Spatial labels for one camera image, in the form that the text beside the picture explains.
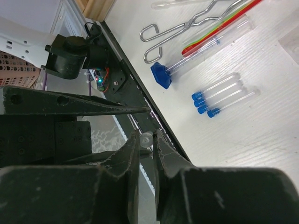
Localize clear plastic tube rack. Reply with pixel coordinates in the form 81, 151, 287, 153
278, 28, 299, 64

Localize metal crucible tongs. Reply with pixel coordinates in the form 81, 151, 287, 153
139, 0, 245, 64

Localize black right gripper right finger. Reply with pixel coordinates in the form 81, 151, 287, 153
153, 130, 299, 224

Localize blue capped test tube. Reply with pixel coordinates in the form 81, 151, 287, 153
191, 72, 241, 101

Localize wooden clothes rack frame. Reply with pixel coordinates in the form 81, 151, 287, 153
75, 0, 115, 22

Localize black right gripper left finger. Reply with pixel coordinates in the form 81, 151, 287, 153
0, 130, 140, 224

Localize clear test tube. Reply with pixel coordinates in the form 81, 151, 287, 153
140, 131, 153, 148

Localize small green circuit board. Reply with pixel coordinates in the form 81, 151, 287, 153
95, 67, 110, 93

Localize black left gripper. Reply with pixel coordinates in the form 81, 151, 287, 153
0, 86, 150, 168

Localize pink perforated basket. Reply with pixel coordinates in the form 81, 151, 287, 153
0, 51, 40, 88

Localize red orange stirring rod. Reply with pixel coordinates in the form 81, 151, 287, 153
181, 0, 261, 57

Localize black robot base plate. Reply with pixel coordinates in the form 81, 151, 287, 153
96, 22, 190, 161

